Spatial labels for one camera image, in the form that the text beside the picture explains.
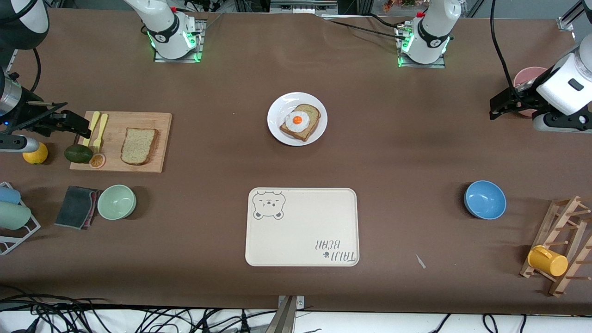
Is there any brown bread slice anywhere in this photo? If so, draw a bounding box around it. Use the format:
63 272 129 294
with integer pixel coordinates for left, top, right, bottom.
279 104 321 142
121 128 159 166

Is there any fried egg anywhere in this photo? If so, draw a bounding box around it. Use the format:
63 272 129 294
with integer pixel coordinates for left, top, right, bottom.
285 111 310 133

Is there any white round plate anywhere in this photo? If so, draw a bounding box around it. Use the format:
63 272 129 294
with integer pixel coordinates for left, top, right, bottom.
267 92 328 147

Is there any pink bowl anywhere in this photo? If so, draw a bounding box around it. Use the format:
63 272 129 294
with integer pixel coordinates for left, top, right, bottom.
513 67 549 117

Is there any round yellow citrus fruit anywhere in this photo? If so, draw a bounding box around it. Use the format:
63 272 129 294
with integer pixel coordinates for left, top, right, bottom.
23 142 49 165

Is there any green avocado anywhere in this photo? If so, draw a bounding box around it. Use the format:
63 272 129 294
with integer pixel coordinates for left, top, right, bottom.
64 144 94 164

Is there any yellow plastic fork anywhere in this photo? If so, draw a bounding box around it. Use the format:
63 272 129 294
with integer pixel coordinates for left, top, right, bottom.
93 114 109 153

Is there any dark grey cloth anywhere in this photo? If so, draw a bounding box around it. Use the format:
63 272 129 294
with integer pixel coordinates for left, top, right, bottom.
55 186 99 230

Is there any light blue cup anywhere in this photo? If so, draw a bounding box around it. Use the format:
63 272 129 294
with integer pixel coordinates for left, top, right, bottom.
0 186 22 205

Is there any wooden cutting board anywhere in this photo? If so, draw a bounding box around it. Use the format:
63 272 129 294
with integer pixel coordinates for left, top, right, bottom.
70 111 173 173

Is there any pale green bowl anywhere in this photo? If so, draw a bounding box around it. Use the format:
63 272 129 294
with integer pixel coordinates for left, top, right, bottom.
97 185 137 220

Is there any pale green cup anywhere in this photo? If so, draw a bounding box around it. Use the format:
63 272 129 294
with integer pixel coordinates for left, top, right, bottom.
0 202 32 231

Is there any blue bowl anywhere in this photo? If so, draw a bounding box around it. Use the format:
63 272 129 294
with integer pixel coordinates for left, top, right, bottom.
464 180 507 220

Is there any wooden mug rack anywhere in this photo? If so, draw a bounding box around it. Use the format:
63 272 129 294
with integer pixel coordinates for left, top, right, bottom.
520 196 592 296

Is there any colourful toy pile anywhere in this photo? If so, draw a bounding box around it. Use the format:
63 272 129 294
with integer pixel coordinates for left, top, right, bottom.
382 0 417 12

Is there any yellow mug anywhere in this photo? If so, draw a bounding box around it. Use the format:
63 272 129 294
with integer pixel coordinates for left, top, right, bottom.
528 245 568 277

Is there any grey metal box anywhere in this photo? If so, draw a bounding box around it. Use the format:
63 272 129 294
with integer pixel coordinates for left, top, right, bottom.
270 0 339 14

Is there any cream bear print tray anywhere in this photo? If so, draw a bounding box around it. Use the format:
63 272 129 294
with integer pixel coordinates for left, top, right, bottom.
245 187 360 267

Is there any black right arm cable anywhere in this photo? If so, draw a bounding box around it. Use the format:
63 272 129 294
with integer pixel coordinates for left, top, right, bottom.
31 46 43 93

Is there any aluminium frame bracket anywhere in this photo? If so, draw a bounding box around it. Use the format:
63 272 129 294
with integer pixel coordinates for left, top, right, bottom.
557 0 592 32

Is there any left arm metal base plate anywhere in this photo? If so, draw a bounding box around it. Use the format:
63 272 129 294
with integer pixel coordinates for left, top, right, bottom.
397 25 447 69

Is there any white wire rack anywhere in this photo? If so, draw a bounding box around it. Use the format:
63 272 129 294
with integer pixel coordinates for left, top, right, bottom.
0 182 41 255

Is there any black table cable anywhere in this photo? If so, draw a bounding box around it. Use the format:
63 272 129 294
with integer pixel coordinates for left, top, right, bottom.
365 13 408 31
324 18 404 41

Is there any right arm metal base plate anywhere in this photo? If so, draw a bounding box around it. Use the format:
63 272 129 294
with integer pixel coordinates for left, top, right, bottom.
154 18 204 63

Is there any black cable tangle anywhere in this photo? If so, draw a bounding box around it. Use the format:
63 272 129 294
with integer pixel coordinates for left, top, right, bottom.
0 284 278 333

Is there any metal mount bracket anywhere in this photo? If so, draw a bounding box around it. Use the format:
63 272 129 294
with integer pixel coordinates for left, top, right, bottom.
264 295 306 333

